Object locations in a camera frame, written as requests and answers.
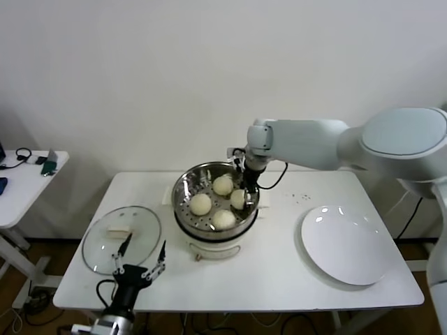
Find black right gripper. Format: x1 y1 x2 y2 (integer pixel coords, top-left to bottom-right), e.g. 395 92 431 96
242 158 267 209

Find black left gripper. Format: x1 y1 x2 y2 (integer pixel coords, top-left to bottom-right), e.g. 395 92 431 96
110 232 167 310

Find white steamed baozi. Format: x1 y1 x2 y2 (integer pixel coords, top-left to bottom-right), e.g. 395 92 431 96
230 189 248 210
212 176 234 197
189 193 213 216
212 209 236 231

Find glass lid with beige handle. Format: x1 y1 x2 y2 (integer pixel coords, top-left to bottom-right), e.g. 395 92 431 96
82 205 163 275

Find stainless steel steamer basket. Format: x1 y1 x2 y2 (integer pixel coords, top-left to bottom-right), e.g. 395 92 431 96
162 161 272 241

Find dark crumbs scatter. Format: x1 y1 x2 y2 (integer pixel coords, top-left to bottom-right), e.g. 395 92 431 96
284 191 312 207

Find white electric cooker pot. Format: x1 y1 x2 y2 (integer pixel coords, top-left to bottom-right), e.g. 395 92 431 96
174 207 268 262

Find white round plate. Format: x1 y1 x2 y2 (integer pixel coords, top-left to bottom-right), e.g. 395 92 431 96
301 204 390 287

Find green holder object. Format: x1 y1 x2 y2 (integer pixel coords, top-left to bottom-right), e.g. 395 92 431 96
42 148 59 177

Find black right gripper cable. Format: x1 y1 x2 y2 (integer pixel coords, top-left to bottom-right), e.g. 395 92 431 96
256 161 289 190

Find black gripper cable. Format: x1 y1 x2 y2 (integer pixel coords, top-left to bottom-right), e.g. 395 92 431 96
256 161 289 190
96 278 118 310

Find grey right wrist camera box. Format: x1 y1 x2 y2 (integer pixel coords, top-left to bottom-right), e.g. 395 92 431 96
226 147 245 172

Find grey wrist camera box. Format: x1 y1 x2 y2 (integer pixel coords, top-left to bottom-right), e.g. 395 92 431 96
226 147 245 172
71 315 116 334

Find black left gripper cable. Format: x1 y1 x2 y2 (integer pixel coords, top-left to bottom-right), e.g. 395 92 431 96
96 278 118 310

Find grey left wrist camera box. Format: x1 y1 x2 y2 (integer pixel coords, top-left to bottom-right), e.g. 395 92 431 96
71 315 116 334

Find black floor cable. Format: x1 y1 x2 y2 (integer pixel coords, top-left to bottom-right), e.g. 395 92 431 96
24 288 53 317

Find black earphone cable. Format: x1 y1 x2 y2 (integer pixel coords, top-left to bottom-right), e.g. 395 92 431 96
0 147 35 171

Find black adapter cable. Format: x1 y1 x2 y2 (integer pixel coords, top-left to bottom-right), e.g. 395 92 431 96
394 198 424 240

